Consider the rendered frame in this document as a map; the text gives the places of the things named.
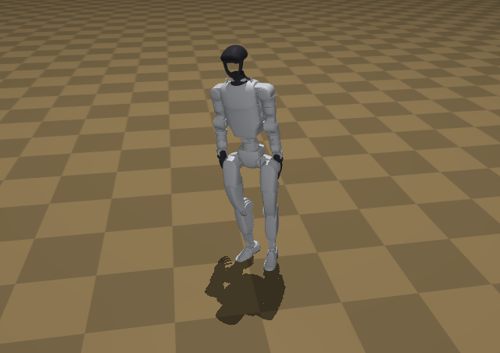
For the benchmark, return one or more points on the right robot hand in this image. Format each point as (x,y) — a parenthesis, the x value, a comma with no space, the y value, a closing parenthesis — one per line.
(222,157)

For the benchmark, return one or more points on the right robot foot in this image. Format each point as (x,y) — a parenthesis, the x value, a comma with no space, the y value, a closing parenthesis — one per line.
(247,253)

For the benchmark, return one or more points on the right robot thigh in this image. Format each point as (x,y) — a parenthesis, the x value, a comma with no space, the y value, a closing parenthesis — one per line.
(234,185)

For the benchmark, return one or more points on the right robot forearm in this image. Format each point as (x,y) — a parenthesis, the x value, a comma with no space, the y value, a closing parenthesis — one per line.
(221,140)

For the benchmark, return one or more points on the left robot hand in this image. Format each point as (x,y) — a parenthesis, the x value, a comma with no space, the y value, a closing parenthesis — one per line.
(277,158)

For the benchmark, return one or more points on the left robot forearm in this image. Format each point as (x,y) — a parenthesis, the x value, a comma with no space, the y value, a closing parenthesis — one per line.
(274,138)

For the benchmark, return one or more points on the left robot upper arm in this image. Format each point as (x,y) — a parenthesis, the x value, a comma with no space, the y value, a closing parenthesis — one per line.
(266,92)

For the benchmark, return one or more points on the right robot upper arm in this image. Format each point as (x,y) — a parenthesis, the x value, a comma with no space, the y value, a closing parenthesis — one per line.
(220,121)

